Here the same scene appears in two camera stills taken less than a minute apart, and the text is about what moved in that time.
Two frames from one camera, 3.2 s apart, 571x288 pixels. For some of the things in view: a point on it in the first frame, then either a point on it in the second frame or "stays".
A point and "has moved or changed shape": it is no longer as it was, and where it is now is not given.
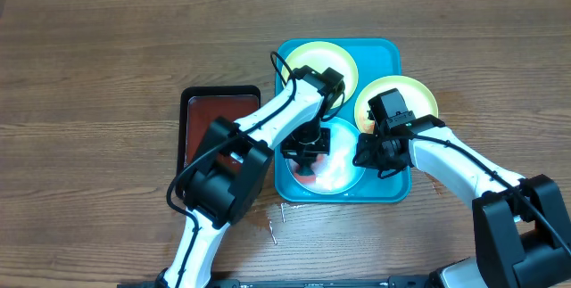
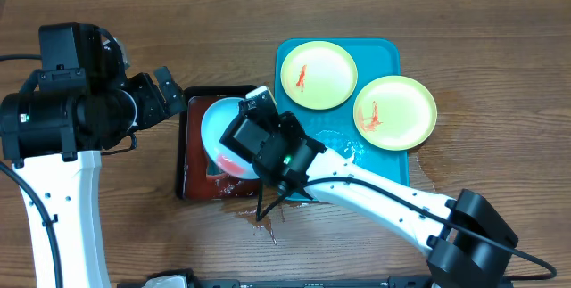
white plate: x=342 y=168 has moved or changed shape
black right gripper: x=362 y=151 -> x=252 y=112
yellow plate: x=321 y=54 stays
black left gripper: x=292 y=150 -> x=153 y=113
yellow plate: x=416 y=97 stays
